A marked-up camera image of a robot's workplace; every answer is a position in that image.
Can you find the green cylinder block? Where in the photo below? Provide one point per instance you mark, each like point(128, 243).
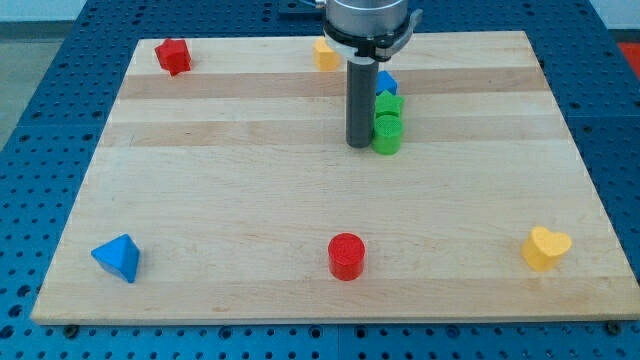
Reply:
point(388, 133)

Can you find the wooden board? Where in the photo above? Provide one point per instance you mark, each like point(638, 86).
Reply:
point(232, 179)

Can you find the blue triangle block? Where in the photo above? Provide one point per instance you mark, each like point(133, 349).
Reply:
point(119, 257)

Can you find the yellow pentagon block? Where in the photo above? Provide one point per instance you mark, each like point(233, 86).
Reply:
point(324, 57)

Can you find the blue cube block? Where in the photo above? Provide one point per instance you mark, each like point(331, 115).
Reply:
point(386, 83)

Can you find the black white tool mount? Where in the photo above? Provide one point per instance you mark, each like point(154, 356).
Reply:
point(366, 35)

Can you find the yellow heart block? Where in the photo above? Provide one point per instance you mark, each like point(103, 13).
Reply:
point(544, 249)

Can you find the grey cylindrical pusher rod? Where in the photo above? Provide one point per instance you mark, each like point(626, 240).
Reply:
point(360, 103)

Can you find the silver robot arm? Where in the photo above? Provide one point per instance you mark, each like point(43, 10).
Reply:
point(365, 4)

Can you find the green star block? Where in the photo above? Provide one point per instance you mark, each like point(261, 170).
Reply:
point(389, 104)

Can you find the red cylinder block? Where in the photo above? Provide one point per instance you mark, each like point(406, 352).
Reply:
point(346, 253)

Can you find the red star block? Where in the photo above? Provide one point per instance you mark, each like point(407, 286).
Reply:
point(173, 56)

